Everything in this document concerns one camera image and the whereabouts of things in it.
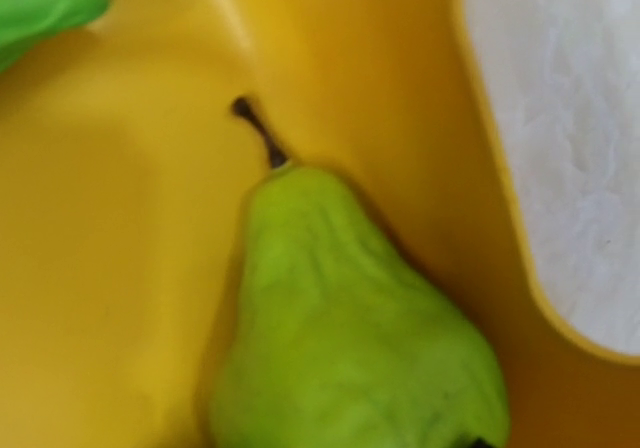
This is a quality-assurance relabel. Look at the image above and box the green toy pear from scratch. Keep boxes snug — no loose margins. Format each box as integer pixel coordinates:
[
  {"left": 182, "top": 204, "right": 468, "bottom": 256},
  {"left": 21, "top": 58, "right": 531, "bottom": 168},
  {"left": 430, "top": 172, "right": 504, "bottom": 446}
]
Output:
[{"left": 211, "top": 96, "right": 510, "bottom": 447}]

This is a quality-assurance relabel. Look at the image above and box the green toy cabbage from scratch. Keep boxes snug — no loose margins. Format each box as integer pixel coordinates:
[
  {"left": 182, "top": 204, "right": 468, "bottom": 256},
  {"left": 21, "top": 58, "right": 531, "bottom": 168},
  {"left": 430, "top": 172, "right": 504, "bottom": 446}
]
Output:
[{"left": 1, "top": 0, "right": 111, "bottom": 70}]

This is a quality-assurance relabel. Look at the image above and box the yellow plastic basket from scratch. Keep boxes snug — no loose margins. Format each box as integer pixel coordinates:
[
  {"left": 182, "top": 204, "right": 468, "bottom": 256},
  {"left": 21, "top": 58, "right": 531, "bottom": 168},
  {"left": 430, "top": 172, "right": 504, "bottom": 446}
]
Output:
[{"left": 1, "top": 0, "right": 639, "bottom": 447}]

